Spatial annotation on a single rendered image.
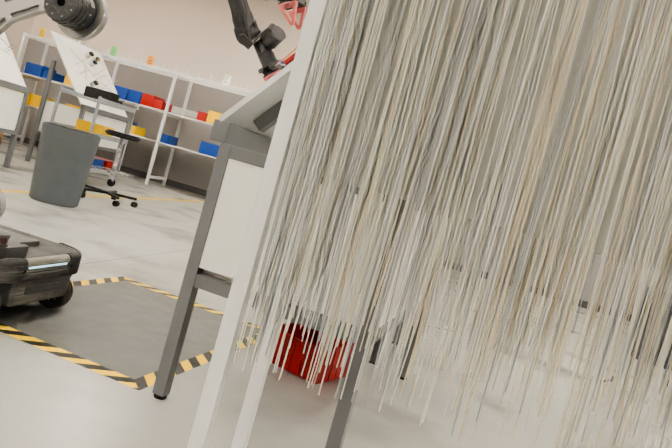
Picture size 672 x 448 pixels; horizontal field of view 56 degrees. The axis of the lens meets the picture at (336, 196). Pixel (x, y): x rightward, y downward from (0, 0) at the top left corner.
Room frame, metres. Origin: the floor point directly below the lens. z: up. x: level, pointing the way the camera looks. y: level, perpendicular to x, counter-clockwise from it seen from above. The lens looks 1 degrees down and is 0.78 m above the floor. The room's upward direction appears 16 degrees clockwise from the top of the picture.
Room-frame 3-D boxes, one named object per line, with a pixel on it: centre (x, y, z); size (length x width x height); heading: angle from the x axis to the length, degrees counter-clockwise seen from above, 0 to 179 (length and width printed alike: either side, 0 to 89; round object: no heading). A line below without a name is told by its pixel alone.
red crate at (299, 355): (2.64, -0.10, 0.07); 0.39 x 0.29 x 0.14; 148
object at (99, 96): (7.27, 2.91, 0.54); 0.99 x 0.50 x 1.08; 172
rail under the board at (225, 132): (2.45, 0.22, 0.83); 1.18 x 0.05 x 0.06; 163
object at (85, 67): (8.32, 3.53, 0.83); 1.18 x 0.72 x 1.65; 171
